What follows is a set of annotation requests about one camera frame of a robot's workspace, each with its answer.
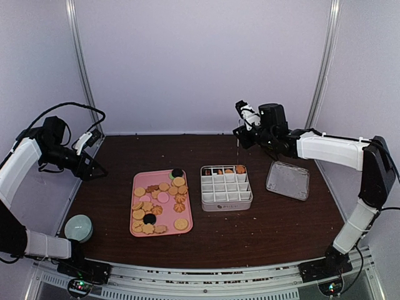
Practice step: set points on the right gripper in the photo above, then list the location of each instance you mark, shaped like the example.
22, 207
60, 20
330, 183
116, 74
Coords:
242, 136

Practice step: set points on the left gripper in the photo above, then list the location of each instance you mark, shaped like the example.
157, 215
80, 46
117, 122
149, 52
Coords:
84, 174

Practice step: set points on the orange swirl cookie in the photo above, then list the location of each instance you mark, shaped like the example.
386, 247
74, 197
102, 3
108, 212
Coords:
240, 169

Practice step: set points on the chocolate swirl cookie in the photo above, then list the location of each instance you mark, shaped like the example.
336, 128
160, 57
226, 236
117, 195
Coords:
206, 172

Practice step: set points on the tan swirl cookie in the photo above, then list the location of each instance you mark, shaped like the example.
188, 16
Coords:
179, 207

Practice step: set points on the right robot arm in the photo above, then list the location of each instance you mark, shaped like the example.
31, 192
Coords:
371, 157

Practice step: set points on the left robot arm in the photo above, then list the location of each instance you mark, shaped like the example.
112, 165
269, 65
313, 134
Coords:
36, 178

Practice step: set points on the black sandwich cookie lower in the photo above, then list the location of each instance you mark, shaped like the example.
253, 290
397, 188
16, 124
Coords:
149, 219

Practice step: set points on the black sandwich cookie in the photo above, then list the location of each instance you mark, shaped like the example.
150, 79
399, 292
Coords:
177, 172
149, 219

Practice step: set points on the pink round cookie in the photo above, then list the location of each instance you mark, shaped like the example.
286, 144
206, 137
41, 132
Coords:
163, 197

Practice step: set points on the pink plastic tray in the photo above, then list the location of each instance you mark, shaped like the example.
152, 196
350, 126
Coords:
160, 204

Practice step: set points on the white divided cookie tin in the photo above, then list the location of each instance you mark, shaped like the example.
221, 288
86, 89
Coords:
225, 190

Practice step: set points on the black sandwich cookie top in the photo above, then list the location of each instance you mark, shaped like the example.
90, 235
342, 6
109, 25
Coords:
177, 172

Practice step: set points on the round tan cookie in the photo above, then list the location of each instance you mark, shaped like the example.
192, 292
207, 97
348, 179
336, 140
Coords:
179, 181
181, 224

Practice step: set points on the flower shaped tan cookie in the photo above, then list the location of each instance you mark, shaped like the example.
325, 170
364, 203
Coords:
160, 229

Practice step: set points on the round tan cookie bottom right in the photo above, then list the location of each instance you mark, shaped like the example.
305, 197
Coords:
181, 224

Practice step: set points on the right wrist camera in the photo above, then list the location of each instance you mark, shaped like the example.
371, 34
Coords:
251, 118

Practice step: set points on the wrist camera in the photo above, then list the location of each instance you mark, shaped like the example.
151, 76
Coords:
88, 139
251, 118

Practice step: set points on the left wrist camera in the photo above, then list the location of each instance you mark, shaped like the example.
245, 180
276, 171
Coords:
88, 139

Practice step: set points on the right frame post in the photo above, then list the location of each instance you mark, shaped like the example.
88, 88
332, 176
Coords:
326, 60

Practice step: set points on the frame post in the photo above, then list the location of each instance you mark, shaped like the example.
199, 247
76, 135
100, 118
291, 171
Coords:
78, 49
326, 60

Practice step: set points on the left frame post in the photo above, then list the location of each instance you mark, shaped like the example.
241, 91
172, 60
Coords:
78, 49

